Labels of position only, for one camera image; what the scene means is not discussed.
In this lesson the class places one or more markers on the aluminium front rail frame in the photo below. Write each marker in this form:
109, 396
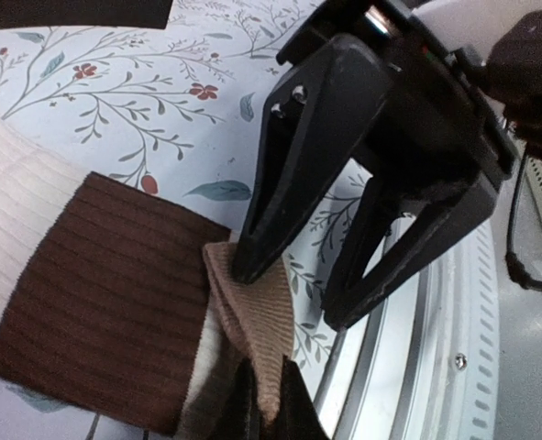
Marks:
455, 353

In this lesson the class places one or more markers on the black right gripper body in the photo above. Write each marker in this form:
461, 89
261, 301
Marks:
435, 132

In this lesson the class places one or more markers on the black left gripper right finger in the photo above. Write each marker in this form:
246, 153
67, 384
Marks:
297, 419

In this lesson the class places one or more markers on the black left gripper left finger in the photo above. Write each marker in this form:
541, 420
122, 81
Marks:
242, 416

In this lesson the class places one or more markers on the cream brown striped sock pair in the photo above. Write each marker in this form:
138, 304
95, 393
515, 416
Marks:
122, 303

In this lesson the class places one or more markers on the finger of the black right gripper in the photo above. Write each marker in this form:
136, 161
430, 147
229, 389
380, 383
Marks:
352, 291
313, 119

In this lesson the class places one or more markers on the floral patterned table mat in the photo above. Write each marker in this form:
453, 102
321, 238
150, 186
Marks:
176, 114

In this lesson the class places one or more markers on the black compartment box glass lid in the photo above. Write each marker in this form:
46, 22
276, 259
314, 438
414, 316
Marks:
105, 13

